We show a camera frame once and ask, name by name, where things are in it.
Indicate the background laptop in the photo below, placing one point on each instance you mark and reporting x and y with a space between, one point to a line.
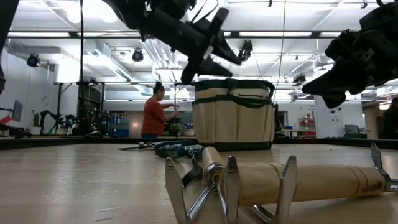
352 130

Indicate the beige green gardening bag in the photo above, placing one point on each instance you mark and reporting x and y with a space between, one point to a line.
233 121

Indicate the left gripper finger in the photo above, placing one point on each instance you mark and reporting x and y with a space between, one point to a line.
225 49
216 69

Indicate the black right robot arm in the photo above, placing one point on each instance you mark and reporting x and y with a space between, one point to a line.
382 15

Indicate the background black robot arm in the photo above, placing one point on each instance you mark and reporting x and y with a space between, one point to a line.
59 119

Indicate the blue storage bins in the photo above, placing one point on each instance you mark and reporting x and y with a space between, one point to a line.
119 126

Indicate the long ceiling light strip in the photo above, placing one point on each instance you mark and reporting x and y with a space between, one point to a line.
38 34
275 34

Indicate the black vertical pole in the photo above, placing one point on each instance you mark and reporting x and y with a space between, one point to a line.
81 77

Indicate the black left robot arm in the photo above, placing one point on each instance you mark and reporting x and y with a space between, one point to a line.
133 12

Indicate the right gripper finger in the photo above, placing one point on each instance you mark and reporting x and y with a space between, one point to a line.
334 101
329 82

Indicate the black ceiling spotlight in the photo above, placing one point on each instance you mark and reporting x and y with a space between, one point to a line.
299 78
137 55
33 60
245 49

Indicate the computer monitor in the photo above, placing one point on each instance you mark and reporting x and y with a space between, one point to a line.
17 110

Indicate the person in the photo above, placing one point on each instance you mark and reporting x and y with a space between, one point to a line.
152 118

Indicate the small green plant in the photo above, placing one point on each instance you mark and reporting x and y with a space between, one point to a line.
175 128

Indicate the red shelf rack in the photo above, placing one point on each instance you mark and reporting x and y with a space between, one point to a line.
308 127

